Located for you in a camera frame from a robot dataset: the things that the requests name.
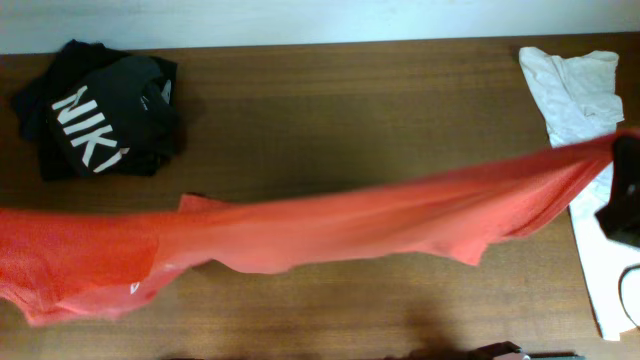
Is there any orange printed t-shirt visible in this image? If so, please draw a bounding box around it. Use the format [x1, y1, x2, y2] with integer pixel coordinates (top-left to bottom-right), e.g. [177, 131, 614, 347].
[1, 129, 639, 326]

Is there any dark folded clothes pile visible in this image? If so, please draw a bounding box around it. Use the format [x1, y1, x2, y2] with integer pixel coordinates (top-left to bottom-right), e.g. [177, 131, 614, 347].
[10, 40, 157, 181]

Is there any white t-shirt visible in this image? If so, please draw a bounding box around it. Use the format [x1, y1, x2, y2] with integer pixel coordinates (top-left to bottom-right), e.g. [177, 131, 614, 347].
[519, 47, 639, 341]

